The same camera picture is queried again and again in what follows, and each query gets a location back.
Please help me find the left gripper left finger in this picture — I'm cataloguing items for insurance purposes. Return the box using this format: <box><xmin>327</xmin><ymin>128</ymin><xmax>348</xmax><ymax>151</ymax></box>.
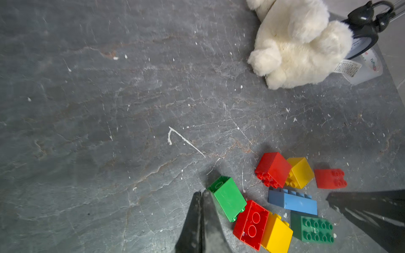
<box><xmin>175</xmin><ymin>190</ymin><xmax>232</xmax><ymax>253</ymax></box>

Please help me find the light green square lego brick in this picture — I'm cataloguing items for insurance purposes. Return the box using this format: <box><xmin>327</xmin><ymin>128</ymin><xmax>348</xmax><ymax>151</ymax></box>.
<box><xmin>208</xmin><ymin>176</ymin><xmax>247</xmax><ymax>222</ymax></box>

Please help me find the red square lego brick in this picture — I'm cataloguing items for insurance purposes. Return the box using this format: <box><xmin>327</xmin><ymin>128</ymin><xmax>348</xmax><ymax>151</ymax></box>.
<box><xmin>233</xmin><ymin>200</ymin><xmax>270</xmax><ymax>252</ymax></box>
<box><xmin>255</xmin><ymin>152</ymin><xmax>292</xmax><ymax>189</ymax></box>

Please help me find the red square lego brick bottom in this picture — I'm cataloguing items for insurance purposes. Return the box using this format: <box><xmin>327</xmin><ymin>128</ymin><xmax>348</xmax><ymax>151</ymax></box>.
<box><xmin>233</xmin><ymin>200</ymin><xmax>270</xmax><ymax>252</ymax></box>

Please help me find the red lego brick right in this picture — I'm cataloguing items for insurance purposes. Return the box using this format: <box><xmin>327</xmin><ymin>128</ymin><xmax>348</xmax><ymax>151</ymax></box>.
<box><xmin>314</xmin><ymin>169</ymin><xmax>348</xmax><ymax>189</ymax></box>

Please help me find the yellow square lego brick bottom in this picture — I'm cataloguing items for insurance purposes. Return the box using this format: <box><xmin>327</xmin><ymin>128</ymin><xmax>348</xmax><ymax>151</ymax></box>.
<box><xmin>261</xmin><ymin>213</ymin><xmax>293</xmax><ymax>253</ymax></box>

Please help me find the yellow square lego brick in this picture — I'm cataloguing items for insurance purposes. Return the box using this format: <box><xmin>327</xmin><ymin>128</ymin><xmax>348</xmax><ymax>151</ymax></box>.
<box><xmin>261</xmin><ymin>213</ymin><xmax>293</xmax><ymax>253</ymax></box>
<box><xmin>285</xmin><ymin>157</ymin><xmax>314</xmax><ymax>189</ymax></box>

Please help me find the yellow square lego brick top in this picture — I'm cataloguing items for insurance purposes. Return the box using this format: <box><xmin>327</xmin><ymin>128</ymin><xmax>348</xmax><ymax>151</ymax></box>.
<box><xmin>285</xmin><ymin>157</ymin><xmax>314</xmax><ymax>189</ymax></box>

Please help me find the red square lego brick top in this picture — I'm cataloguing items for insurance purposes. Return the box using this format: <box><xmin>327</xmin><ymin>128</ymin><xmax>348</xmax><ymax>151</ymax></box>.
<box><xmin>255</xmin><ymin>152</ymin><xmax>292</xmax><ymax>189</ymax></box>

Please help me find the blue long lego brick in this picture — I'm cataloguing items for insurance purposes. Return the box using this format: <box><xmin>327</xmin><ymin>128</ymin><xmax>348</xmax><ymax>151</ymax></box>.
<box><xmin>268</xmin><ymin>187</ymin><xmax>317</xmax><ymax>216</ymax></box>

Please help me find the clear tape roll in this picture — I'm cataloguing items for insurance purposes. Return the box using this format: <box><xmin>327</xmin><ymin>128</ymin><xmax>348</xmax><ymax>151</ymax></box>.
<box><xmin>343</xmin><ymin>48</ymin><xmax>383</xmax><ymax>85</ymax></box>

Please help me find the black alarm clock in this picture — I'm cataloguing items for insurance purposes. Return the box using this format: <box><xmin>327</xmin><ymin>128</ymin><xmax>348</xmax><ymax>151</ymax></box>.
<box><xmin>343</xmin><ymin>1</ymin><xmax>396</xmax><ymax>60</ymax></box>

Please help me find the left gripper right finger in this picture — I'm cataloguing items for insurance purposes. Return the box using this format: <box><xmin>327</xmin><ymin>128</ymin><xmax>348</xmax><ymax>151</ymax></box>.
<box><xmin>327</xmin><ymin>189</ymin><xmax>405</xmax><ymax>253</ymax></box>

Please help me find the dark green long lego brick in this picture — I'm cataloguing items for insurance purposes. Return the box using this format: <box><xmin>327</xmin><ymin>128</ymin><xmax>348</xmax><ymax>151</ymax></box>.
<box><xmin>291</xmin><ymin>211</ymin><xmax>334</xmax><ymax>244</ymax></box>

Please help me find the white plush dog toy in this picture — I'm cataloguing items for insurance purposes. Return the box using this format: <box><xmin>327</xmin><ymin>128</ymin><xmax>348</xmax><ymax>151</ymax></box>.
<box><xmin>246</xmin><ymin>0</ymin><xmax>353</xmax><ymax>90</ymax></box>

